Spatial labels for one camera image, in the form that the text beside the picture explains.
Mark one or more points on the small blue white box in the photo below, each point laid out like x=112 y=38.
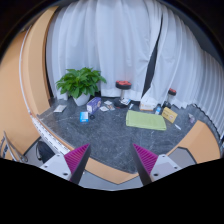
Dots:
x=84 y=117

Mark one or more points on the white carton box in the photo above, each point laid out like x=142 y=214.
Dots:
x=147 y=104

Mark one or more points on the purple cardboard box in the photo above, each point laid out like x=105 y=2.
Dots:
x=93 y=105

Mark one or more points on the green folded towel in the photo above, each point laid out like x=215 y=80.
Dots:
x=145 y=120

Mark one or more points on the white paper packet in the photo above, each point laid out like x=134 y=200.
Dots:
x=60 y=108

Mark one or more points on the red black stool right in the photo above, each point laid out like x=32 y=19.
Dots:
x=171 y=94

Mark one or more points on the green potted plant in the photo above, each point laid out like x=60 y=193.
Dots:
x=77 y=82

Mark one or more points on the small blue bottle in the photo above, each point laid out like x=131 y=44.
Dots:
x=158 y=109

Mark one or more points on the small black round cap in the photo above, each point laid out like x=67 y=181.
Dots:
x=92 y=117

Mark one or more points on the red black stool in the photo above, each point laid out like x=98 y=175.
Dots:
x=123 y=85
x=171 y=94

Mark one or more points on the gripper magenta padded right finger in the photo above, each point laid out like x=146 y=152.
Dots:
x=152 y=167

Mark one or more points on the white curtain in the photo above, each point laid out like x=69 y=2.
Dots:
x=143 y=42

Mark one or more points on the white plant pot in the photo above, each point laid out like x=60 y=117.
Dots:
x=82 y=100

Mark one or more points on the gripper magenta padded left finger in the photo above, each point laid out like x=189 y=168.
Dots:
x=69 y=166

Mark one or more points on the red black stool left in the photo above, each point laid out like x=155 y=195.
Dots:
x=123 y=85

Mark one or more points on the yellow box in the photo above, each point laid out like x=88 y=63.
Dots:
x=169 y=114

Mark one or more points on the flat printed packet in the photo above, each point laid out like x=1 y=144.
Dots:
x=108 y=105

